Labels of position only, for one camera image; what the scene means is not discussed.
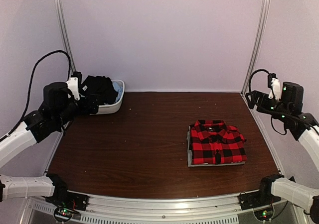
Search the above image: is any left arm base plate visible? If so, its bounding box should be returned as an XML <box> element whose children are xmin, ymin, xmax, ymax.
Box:
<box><xmin>45</xmin><ymin>191</ymin><xmax>89</xmax><ymax>211</ymax></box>

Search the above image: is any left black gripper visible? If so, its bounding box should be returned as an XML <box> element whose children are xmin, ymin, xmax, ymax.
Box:
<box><xmin>55</xmin><ymin>94</ymin><xmax>100</xmax><ymax>127</ymax></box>

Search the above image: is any light blue shirt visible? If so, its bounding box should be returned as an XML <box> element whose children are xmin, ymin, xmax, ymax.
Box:
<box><xmin>104</xmin><ymin>80</ymin><xmax>125</xmax><ymax>105</ymax></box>

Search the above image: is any white plastic laundry basket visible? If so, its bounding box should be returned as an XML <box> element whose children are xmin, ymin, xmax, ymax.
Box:
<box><xmin>95</xmin><ymin>79</ymin><xmax>125</xmax><ymax>115</ymax></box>

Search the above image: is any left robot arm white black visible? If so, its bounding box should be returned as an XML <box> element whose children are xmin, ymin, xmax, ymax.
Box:
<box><xmin>0</xmin><ymin>99</ymin><xmax>99</xmax><ymax>206</ymax></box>

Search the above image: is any front aluminium rail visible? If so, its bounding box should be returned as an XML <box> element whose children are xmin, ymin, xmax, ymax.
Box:
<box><xmin>19</xmin><ymin>181</ymin><xmax>310</xmax><ymax>224</ymax></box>

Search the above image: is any aluminium frame post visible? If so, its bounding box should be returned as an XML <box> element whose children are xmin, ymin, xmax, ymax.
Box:
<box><xmin>54</xmin><ymin>0</ymin><xmax>76</xmax><ymax>72</ymax></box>
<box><xmin>241</xmin><ymin>0</ymin><xmax>271</xmax><ymax>95</ymax></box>

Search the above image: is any red black plaid shirt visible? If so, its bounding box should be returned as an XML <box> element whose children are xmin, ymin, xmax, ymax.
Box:
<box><xmin>190</xmin><ymin>120</ymin><xmax>248</xmax><ymax>164</ymax></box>

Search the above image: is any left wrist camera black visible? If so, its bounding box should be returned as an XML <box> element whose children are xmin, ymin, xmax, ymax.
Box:
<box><xmin>41</xmin><ymin>72</ymin><xmax>82</xmax><ymax>111</ymax></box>

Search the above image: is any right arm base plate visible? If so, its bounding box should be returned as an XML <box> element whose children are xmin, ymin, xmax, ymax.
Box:
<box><xmin>238</xmin><ymin>191</ymin><xmax>281</xmax><ymax>210</ymax></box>

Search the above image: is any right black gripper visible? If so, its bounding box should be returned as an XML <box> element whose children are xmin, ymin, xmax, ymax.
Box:
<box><xmin>245</xmin><ymin>91</ymin><xmax>290</xmax><ymax>122</ymax></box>

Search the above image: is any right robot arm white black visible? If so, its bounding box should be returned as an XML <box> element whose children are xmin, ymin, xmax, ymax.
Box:
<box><xmin>245</xmin><ymin>91</ymin><xmax>319</xmax><ymax>224</ymax></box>

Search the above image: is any circuit board with leds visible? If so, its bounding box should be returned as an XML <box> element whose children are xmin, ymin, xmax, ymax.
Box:
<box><xmin>53</xmin><ymin>207</ymin><xmax>74</xmax><ymax>222</ymax></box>
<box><xmin>254</xmin><ymin>208</ymin><xmax>274</xmax><ymax>222</ymax></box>

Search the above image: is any folded grey button shirt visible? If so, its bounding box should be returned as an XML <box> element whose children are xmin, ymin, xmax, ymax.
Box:
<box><xmin>186</xmin><ymin>126</ymin><xmax>246</xmax><ymax>167</ymax></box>

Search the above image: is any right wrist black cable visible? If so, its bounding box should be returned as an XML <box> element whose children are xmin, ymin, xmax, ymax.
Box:
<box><xmin>248</xmin><ymin>69</ymin><xmax>271</xmax><ymax>94</ymax></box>

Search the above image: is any left circuit board with leds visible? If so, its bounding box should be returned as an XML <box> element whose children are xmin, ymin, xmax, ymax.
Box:
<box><xmin>53</xmin><ymin>207</ymin><xmax>74</xmax><ymax>222</ymax></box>

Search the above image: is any black shirt in basket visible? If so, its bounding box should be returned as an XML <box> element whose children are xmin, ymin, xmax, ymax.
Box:
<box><xmin>79</xmin><ymin>75</ymin><xmax>118</xmax><ymax>105</ymax></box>

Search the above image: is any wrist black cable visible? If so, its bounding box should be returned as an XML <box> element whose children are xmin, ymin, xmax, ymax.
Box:
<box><xmin>248</xmin><ymin>69</ymin><xmax>271</xmax><ymax>94</ymax></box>
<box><xmin>9</xmin><ymin>49</ymin><xmax>75</xmax><ymax>135</ymax></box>

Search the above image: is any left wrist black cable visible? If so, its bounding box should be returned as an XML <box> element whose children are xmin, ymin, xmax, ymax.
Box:
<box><xmin>9</xmin><ymin>49</ymin><xmax>75</xmax><ymax>135</ymax></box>

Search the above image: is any right circuit board with leds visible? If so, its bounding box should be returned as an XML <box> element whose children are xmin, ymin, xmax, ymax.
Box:
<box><xmin>254</xmin><ymin>208</ymin><xmax>274</xmax><ymax>222</ymax></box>

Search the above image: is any right aluminium frame post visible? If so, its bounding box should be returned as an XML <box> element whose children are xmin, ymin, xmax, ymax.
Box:
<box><xmin>241</xmin><ymin>0</ymin><xmax>271</xmax><ymax>95</ymax></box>

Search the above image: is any left aluminium frame post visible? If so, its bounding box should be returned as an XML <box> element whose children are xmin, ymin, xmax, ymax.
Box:
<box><xmin>54</xmin><ymin>0</ymin><xmax>76</xmax><ymax>72</ymax></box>

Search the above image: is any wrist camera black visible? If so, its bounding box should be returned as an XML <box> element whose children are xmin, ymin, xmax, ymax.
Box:
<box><xmin>267</xmin><ymin>73</ymin><xmax>304</xmax><ymax>113</ymax></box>
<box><xmin>41</xmin><ymin>72</ymin><xmax>82</xmax><ymax>111</ymax></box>

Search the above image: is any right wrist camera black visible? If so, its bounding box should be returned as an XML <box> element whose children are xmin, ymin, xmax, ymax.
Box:
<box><xmin>267</xmin><ymin>73</ymin><xmax>304</xmax><ymax>113</ymax></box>

